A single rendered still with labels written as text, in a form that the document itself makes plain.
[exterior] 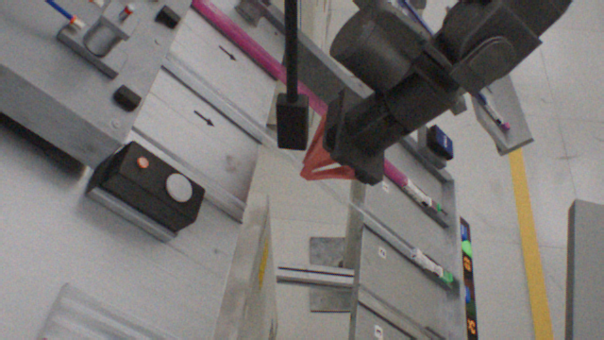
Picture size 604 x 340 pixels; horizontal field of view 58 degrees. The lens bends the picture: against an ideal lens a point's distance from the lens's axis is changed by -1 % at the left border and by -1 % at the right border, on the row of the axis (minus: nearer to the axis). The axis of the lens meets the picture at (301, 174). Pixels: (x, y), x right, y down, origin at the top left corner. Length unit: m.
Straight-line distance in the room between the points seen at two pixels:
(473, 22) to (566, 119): 1.80
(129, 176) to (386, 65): 0.24
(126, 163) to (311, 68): 0.42
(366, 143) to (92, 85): 0.28
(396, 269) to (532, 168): 1.37
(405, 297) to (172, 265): 0.35
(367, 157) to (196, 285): 0.22
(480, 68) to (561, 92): 1.92
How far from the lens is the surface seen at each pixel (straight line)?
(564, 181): 2.07
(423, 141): 0.90
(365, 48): 0.50
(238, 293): 0.93
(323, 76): 0.81
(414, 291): 0.77
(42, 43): 0.44
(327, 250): 1.70
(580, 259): 1.10
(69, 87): 0.43
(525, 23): 0.53
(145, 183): 0.44
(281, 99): 0.39
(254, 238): 0.99
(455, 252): 0.87
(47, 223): 0.45
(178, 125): 0.55
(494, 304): 1.71
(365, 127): 0.57
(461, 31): 0.53
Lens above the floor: 1.43
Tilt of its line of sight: 49 degrees down
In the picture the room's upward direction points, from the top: straight up
